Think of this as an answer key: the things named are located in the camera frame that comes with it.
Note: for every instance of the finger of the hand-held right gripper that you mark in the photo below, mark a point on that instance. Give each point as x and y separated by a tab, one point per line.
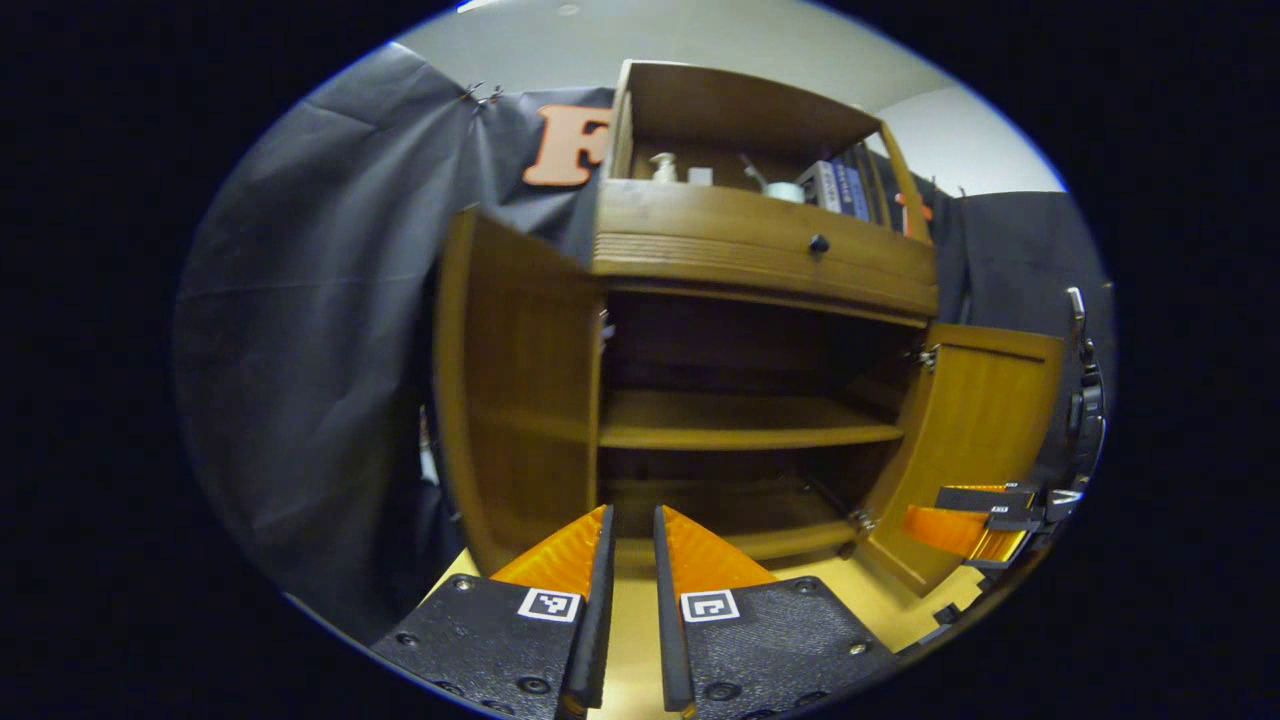
980	497
950	532

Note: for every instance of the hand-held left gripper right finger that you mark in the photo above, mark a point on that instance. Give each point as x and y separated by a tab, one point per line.
672	620

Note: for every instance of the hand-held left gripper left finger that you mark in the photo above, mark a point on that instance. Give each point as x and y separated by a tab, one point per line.
590	620

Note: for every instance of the wooden double-door shoe cabinet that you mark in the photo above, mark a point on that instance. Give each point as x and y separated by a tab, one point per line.
720	250

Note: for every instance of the metal door hinge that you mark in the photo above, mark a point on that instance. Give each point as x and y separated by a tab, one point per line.
862	520
928	357

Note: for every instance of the wooden inner cabinet shelf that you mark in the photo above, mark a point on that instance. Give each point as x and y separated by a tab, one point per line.
740	425

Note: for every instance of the wooden cabinet drawer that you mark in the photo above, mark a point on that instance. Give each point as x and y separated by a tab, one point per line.
720	240

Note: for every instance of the black round drawer knob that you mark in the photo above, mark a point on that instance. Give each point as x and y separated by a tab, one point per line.
819	244

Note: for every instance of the light blue book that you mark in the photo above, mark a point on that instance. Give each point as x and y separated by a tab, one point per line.
863	198

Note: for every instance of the dark blue book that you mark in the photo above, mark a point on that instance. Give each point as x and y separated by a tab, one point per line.
847	192

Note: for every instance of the white mug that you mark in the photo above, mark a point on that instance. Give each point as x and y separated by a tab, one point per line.
786	192

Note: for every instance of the black backdrop cloth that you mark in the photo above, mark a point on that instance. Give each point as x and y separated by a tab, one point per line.
300	350

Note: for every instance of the translucent square container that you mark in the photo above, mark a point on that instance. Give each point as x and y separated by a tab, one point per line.
700	177

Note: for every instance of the white pump bottle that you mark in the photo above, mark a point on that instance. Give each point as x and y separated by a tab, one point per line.
664	170

